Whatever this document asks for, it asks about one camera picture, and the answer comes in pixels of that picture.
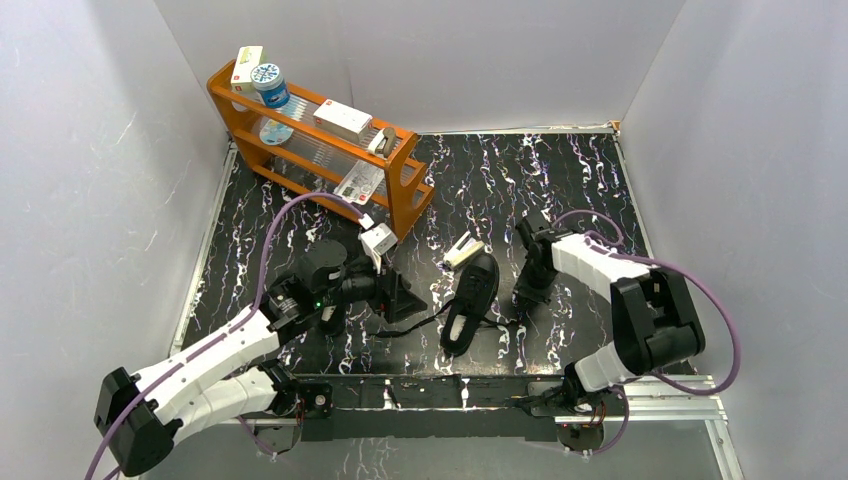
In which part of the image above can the white yellow carton box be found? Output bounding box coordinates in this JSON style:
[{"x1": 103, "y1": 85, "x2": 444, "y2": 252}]
[{"x1": 230, "y1": 45, "x2": 265, "y2": 94}]

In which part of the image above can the aluminium frame rail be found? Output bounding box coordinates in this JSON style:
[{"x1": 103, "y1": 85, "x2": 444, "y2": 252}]
[{"x1": 132, "y1": 374, "x2": 730, "y2": 429}]

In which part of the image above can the light blue round disc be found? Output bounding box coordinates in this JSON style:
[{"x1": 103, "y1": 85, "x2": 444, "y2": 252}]
[{"x1": 259, "y1": 119, "x2": 294, "y2": 146}]

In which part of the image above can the clear plastic packet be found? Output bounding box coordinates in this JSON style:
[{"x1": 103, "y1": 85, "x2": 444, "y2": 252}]
[{"x1": 334, "y1": 160, "x2": 384, "y2": 205}]

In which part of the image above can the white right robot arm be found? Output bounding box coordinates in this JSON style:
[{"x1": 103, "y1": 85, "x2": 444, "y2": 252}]
[{"x1": 513, "y1": 213, "x2": 706, "y2": 414}]

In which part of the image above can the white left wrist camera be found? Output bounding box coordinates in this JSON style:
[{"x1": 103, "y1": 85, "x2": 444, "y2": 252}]
[{"x1": 358, "y1": 214, "x2": 398, "y2": 274}]

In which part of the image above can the black canvas shoe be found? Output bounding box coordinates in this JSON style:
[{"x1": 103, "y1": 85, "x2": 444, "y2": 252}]
[
  {"x1": 370, "y1": 252, "x2": 500, "y2": 356},
  {"x1": 318, "y1": 308, "x2": 346, "y2": 337}
]

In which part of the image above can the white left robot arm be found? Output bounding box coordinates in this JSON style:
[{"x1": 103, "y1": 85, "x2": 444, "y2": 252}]
[{"x1": 94, "y1": 240, "x2": 428, "y2": 477}]

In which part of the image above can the blue lidded round jar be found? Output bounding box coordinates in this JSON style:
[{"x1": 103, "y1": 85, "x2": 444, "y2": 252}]
[{"x1": 250, "y1": 63, "x2": 290, "y2": 109}]

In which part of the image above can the white rectangular box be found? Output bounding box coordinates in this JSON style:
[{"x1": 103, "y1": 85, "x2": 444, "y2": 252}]
[{"x1": 313, "y1": 99, "x2": 373, "y2": 145}]

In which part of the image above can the orange wooden shelf rack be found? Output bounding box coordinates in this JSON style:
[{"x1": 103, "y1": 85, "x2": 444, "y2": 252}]
[{"x1": 207, "y1": 60, "x2": 434, "y2": 239}]

